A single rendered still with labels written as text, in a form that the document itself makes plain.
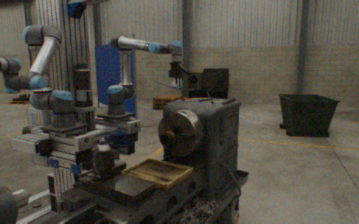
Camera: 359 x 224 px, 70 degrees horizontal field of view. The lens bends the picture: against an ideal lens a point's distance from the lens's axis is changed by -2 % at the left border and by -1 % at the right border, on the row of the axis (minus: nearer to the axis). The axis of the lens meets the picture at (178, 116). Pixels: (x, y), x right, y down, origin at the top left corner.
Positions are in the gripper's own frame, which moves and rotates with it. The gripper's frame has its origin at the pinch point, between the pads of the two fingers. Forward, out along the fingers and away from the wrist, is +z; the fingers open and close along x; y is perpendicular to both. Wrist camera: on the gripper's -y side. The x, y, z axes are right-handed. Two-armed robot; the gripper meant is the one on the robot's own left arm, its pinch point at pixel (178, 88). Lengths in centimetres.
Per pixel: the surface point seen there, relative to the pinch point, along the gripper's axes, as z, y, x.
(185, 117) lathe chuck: 16.6, -19.0, 24.0
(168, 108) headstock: 15.1, 5.4, 6.7
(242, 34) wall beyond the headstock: -154, 240, -949
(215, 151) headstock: 43, -34, 7
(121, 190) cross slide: 41, -21, 89
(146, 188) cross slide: 41, -29, 81
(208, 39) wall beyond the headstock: -140, 388, -925
